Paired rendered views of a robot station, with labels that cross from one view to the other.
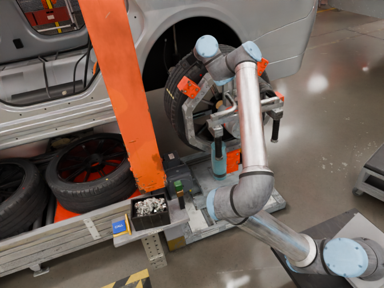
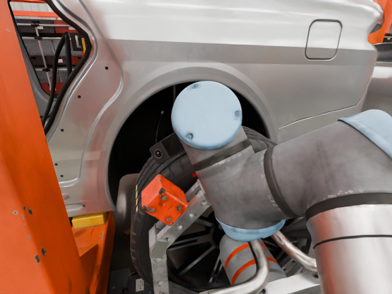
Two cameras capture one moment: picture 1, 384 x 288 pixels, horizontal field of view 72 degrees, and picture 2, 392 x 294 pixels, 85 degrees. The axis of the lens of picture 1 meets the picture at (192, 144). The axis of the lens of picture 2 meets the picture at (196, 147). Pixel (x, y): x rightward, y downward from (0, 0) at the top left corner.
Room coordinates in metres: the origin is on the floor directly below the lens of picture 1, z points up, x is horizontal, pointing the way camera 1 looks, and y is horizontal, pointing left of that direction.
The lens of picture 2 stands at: (0.85, -0.10, 1.40)
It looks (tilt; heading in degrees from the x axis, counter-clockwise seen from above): 22 degrees down; 1
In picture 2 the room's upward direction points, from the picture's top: straight up
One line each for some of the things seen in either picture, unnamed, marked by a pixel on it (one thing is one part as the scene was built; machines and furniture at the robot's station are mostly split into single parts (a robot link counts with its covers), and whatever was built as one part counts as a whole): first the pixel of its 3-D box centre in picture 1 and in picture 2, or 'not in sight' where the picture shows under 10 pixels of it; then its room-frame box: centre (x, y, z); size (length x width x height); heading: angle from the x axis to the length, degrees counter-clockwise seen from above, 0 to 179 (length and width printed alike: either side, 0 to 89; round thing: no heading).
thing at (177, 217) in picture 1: (150, 220); not in sight; (0.96, 0.29, 0.44); 0.43 x 0.17 x 0.03; 105
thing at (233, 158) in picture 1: (226, 156); not in sight; (1.38, -0.23, 0.48); 0.16 x 0.12 x 0.17; 15
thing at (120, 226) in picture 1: (119, 227); not in sight; (0.91, 0.46, 0.47); 0.07 x 0.07 x 0.02; 15
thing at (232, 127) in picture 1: (234, 119); (252, 270); (1.27, -0.26, 0.85); 0.21 x 0.14 x 0.14; 15
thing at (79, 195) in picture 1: (97, 169); not in sight; (1.52, 0.73, 0.39); 0.66 x 0.66 x 0.24
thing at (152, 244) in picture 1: (152, 244); not in sight; (0.95, 0.32, 0.21); 0.10 x 0.10 x 0.42; 15
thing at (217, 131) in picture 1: (215, 128); not in sight; (1.10, -0.13, 0.93); 0.09 x 0.05 x 0.05; 15
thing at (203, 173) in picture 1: (219, 162); not in sight; (1.50, -0.19, 0.32); 0.40 x 0.30 x 0.28; 105
